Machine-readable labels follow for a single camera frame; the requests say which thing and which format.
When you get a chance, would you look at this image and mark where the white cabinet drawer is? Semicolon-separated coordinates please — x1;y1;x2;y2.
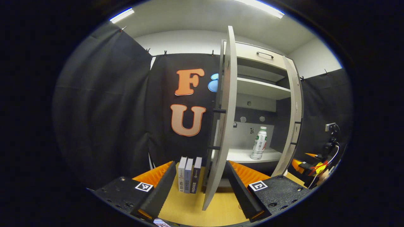
235;42;289;62

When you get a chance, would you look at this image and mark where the light blue book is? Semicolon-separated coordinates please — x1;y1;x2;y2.
184;158;194;194

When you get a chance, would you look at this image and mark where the white book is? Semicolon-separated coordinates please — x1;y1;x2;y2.
178;157;187;193

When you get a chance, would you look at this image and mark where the white bottle with green label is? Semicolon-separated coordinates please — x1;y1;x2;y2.
251;126;267;160

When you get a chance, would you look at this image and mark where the black backdrop cloth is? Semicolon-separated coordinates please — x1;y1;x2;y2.
52;22;352;189

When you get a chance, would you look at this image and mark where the white cabinet door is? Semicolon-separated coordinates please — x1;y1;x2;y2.
271;56;304;177
202;26;238;211

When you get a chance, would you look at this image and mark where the white cabinet shelf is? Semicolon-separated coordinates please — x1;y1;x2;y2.
237;77;291;101

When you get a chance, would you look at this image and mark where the dark blue book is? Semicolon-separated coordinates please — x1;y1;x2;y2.
190;157;202;194

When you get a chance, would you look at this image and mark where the white cabinet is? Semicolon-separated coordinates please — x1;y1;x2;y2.
218;39;303;189

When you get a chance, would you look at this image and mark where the white cabinet right door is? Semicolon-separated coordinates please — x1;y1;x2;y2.
271;56;304;177

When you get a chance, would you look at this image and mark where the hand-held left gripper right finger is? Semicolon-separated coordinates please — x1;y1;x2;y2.
225;160;313;221

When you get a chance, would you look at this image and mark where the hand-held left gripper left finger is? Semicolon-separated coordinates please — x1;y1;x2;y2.
90;161;177;221

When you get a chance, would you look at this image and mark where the white cabinet left door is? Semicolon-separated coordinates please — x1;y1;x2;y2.
202;26;238;211

